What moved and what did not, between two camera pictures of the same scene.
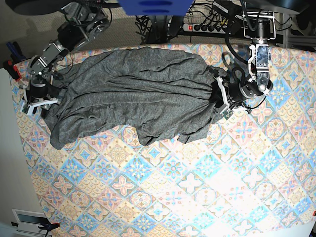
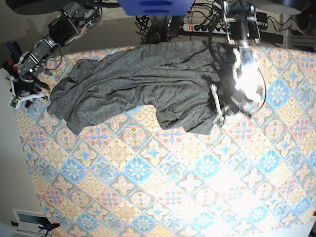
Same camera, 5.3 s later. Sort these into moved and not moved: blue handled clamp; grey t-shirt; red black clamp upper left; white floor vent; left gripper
Moved: left gripper; grey t-shirt
Not moved: blue handled clamp; red black clamp upper left; white floor vent
